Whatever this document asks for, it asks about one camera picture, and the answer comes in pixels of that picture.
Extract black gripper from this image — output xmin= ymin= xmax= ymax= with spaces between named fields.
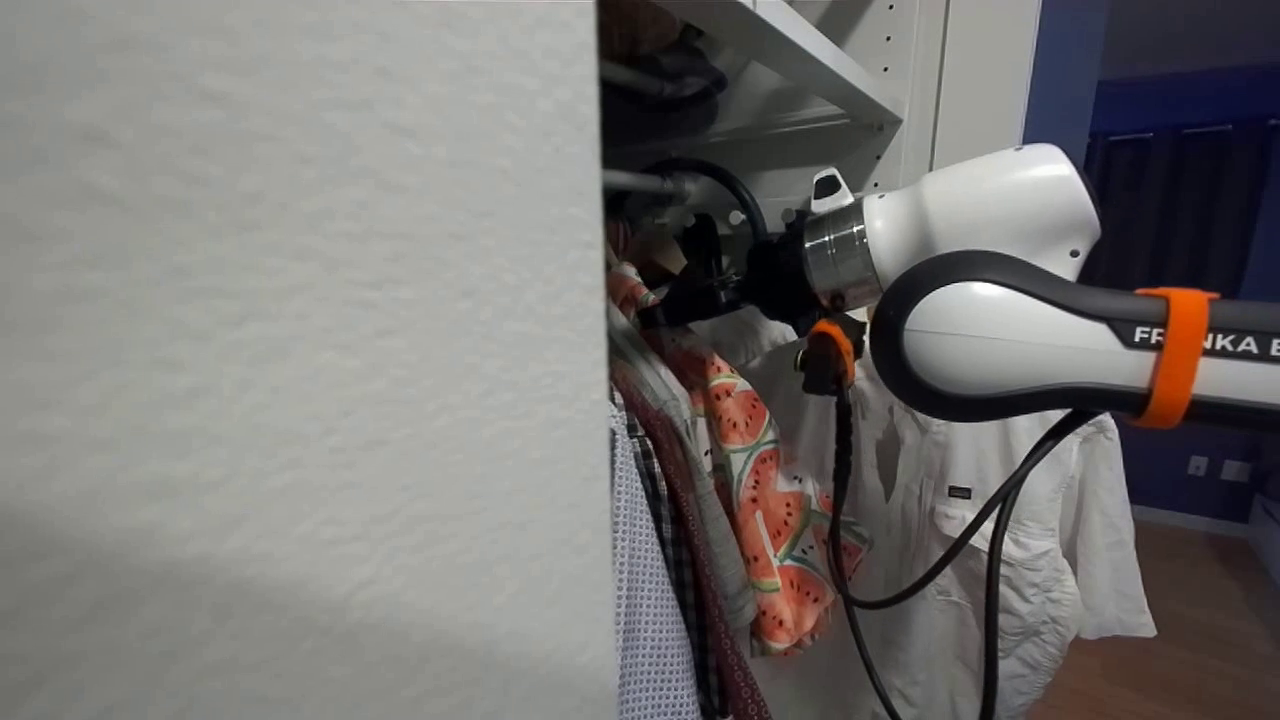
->
xmin=653 ymin=196 xmax=818 ymax=336

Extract orange watermelon print shirt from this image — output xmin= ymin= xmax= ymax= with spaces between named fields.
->
xmin=603 ymin=251 xmax=861 ymax=659

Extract grey closet rod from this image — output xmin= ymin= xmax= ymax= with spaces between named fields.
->
xmin=598 ymin=163 xmax=698 ymax=209

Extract light grey shirt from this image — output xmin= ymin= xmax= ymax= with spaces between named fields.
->
xmin=603 ymin=299 xmax=771 ymax=674

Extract dark folded clothes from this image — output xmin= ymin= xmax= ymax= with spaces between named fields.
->
xmin=594 ymin=0 xmax=736 ymax=112

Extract white closet shelf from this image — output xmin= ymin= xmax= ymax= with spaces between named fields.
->
xmin=642 ymin=0 xmax=908 ymax=132

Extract dark red shirt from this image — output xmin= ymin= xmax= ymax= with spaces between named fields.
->
xmin=606 ymin=358 xmax=783 ymax=720

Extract checked shirt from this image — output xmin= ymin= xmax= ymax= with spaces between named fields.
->
xmin=606 ymin=412 xmax=708 ymax=720

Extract dark window curtain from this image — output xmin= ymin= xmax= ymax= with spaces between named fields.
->
xmin=1077 ymin=115 xmax=1280 ymax=308

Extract black looped hose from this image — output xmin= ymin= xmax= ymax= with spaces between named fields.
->
xmin=636 ymin=158 xmax=783 ymax=272

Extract small orange cable strap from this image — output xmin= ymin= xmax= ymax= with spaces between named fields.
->
xmin=798 ymin=314 xmax=863 ymax=379

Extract white wardrobe frame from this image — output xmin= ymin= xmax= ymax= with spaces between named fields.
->
xmin=851 ymin=0 xmax=1049 ymax=176

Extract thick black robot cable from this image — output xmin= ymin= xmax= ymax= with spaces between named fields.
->
xmin=818 ymin=358 xmax=1112 ymax=720

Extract wide orange cable strap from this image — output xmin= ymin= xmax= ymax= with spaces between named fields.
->
xmin=1128 ymin=286 xmax=1225 ymax=438

